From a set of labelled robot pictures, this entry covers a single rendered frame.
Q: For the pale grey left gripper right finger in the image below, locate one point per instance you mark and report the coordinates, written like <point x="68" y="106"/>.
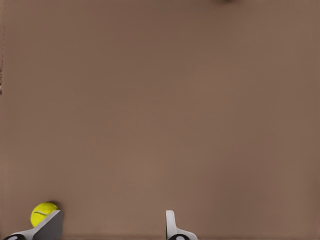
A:
<point x="171" y="226"/>

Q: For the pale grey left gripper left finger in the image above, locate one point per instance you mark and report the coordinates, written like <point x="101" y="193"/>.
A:
<point x="48" y="226"/>

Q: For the yellow tennis ball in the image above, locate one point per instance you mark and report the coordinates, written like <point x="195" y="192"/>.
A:
<point x="41" y="212"/>

